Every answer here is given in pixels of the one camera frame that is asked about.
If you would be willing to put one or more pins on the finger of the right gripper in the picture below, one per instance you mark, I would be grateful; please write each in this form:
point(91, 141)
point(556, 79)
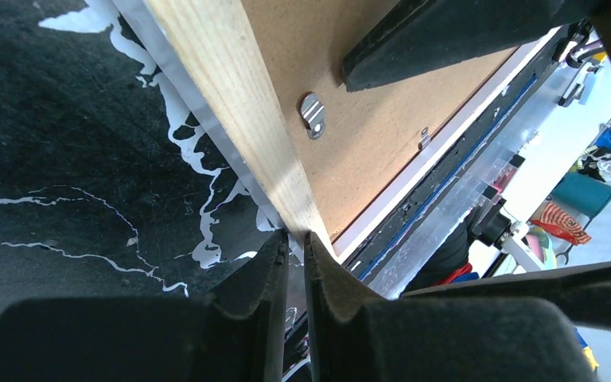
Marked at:
point(582, 293)
point(416, 37)

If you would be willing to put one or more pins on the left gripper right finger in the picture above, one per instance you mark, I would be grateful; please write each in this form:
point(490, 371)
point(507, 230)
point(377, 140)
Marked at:
point(357, 335)

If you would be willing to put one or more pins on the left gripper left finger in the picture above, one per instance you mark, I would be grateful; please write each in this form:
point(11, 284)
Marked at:
point(235, 332)

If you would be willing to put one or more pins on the wooden picture frame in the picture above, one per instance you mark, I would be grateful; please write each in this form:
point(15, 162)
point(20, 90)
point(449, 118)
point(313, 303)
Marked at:
point(209, 53)

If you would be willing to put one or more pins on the brown fibreboard backing board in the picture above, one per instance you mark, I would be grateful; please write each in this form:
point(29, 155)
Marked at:
point(351, 144)

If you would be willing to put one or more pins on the black marble pattern mat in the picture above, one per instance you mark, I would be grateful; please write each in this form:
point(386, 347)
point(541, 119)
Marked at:
point(109, 185)

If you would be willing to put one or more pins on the aluminium rail base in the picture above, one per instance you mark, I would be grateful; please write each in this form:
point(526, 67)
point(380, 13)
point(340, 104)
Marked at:
point(413, 216)

